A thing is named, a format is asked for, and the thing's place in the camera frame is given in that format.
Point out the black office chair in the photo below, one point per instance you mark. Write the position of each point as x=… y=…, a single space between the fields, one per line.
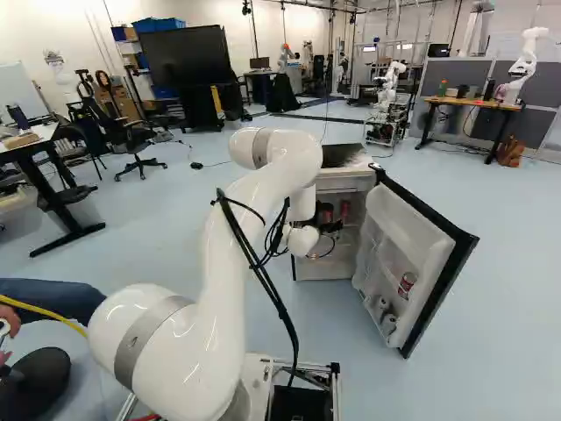
x=127 y=131

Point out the red and white drink can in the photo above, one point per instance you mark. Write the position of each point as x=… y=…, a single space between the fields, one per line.
x=406 y=286

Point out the large black screen on stand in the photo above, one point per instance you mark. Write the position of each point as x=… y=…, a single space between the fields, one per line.
x=184 y=57

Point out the white robot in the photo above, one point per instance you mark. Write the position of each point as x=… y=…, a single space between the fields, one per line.
x=390 y=101

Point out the wooden-top table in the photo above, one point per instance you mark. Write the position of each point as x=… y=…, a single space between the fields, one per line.
x=464 y=101

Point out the fridge door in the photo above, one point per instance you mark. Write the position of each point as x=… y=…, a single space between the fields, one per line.
x=407 y=237

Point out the person's legs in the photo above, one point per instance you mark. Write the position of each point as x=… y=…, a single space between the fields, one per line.
x=52 y=296

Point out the person's left hand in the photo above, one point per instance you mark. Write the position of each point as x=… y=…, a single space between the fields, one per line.
x=11 y=320

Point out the grey panel partition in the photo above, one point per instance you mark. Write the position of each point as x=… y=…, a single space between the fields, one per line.
x=456 y=74

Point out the small silver fridge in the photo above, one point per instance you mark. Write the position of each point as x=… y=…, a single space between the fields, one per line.
x=346 y=179

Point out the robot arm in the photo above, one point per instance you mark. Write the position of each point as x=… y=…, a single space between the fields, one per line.
x=228 y=245

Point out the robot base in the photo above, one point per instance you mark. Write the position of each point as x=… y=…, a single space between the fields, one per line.
x=302 y=401

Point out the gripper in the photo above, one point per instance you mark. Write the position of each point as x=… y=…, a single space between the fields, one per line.
x=328 y=224

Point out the black-legged desk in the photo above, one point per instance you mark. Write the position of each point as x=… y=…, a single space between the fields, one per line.
x=66 y=239

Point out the person's right hand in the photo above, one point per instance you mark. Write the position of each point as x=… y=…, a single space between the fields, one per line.
x=4 y=358

